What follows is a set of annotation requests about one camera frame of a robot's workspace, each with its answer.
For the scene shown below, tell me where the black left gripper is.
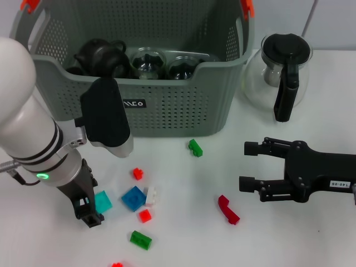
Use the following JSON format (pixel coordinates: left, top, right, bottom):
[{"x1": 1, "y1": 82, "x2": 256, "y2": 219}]
[{"x1": 57, "y1": 159, "x2": 106, "y2": 229}]

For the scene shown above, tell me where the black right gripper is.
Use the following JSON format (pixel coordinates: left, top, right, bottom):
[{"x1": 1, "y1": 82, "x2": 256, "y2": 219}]
[{"x1": 238, "y1": 136, "x2": 356, "y2": 204}]

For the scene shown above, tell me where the cyan square toy brick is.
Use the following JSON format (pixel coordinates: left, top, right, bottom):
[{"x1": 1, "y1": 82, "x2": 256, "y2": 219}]
[{"x1": 93, "y1": 190, "x2": 114, "y2": 214}]

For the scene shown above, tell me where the blue square toy brick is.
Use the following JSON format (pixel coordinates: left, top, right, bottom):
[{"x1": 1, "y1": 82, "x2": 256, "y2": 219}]
[{"x1": 121, "y1": 185, "x2": 147, "y2": 212}]

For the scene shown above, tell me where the white toy brick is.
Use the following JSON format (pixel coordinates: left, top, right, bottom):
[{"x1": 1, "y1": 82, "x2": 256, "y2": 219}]
[{"x1": 144, "y1": 186, "x2": 161, "y2": 207}]

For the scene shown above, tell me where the green toy brick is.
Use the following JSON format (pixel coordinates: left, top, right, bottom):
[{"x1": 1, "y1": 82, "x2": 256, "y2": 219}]
[
  {"x1": 130, "y1": 230, "x2": 153, "y2": 250},
  {"x1": 188, "y1": 139, "x2": 204, "y2": 158}
]

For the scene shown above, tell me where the glass teacup black holder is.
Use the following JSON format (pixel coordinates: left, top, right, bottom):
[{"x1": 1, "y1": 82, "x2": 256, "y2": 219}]
[
  {"x1": 112, "y1": 62, "x2": 133, "y2": 80},
  {"x1": 166, "y1": 55, "x2": 206, "y2": 81}
]

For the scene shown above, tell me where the glass jar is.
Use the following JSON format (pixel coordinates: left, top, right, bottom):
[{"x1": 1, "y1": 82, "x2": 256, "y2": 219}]
[{"x1": 130, "y1": 46, "x2": 167, "y2": 81}]

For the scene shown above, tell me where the gray perforated storage bin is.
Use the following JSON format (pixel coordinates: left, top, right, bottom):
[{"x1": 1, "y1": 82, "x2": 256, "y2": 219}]
[{"x1": 8, "y1": 0, "x2": 256, "y2": 139}]

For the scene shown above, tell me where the long red toy piece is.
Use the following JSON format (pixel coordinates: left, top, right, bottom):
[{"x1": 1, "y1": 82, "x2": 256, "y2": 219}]
[{"x1": 217, "y1": 194, "x2": 241, "y2": 225}]

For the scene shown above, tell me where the black ceramic teapot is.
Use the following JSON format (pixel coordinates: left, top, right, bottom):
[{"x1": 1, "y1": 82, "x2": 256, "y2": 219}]
[{"x1": 73, "y1": 38, "x2": 128, "y2": 77}]

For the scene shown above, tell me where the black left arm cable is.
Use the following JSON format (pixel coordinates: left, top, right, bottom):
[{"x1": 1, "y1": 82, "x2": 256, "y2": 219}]
[{"x1": 7, "y1": 169, "x2": 42, "y2": 186}]

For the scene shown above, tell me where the metal left arm cable plug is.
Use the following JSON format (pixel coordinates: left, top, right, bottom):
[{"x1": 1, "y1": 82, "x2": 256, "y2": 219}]
[{"x1": 0, "y1": 160, "x2": 22, "y2": 172}]

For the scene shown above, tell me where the glass kettle with black handle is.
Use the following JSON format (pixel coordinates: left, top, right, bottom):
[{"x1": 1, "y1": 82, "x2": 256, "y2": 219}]
[{"x1": 241, "y1": 33, "x2": 314, "y2": 123}]

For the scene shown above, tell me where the orange bin handle clip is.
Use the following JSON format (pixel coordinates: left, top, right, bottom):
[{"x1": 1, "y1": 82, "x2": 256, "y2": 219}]
[
  {"x1": 240, "y1": 0, "x2": 256, "y2": 21},
  {"x1": 21, "y1": 0, "x2": 39, "y2": 14}
]

